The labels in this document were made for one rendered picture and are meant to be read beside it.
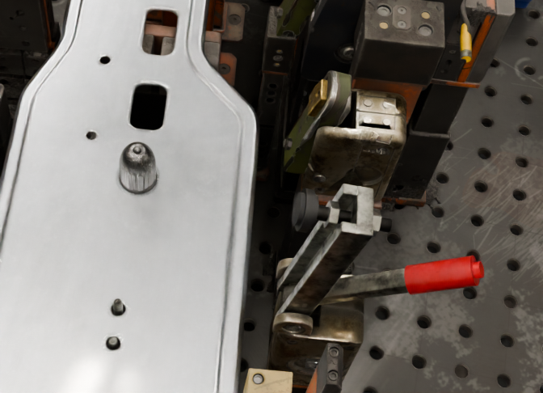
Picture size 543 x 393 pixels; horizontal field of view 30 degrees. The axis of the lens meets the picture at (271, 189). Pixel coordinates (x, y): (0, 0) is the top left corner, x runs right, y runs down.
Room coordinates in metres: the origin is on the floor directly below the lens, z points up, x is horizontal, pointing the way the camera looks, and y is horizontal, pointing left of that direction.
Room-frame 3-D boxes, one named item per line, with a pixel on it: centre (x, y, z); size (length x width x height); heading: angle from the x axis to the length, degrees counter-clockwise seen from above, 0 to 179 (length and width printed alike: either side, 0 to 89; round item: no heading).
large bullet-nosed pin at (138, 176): (0.43, 0.12, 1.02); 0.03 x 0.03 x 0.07
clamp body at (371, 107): (0.50, -0.07, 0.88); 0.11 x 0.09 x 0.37; 97
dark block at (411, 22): (0.57, -0.08, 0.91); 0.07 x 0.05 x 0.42; 97
